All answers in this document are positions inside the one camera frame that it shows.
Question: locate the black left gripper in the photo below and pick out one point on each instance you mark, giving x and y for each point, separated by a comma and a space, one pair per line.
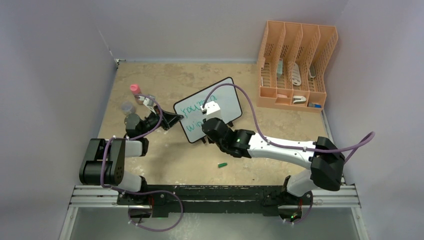
169, 119

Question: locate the white whiteboard black frame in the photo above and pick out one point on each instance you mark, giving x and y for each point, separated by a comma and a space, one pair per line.
190, 108

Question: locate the green marker cap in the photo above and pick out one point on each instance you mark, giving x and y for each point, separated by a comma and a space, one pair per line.
221, 165

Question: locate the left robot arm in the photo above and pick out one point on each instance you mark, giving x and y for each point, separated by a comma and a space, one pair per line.
103, 163

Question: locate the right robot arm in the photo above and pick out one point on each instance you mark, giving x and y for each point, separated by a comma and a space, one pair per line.
322, 162

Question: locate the clear plastic clip jar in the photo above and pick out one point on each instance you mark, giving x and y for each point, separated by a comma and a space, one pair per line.
127, 108

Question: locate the pink lid crayon bottle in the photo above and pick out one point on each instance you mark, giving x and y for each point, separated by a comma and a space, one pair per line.
136, 91

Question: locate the white stapler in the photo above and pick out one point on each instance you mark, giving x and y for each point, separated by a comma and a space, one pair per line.
299, 99

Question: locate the white perforated object in organizer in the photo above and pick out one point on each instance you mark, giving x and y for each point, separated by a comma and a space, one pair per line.
296, 76

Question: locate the peach plastic file organizer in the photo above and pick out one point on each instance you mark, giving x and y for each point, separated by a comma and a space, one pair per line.
291, 64

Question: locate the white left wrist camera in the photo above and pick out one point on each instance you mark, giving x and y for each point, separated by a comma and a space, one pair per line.
148, 101

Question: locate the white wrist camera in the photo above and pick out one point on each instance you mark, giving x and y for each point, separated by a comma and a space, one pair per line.
148, 101
211, 110

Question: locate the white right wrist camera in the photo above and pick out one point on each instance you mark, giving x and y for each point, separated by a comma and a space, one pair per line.
211, 110

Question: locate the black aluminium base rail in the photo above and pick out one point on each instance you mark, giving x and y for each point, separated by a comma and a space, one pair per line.
267, 200

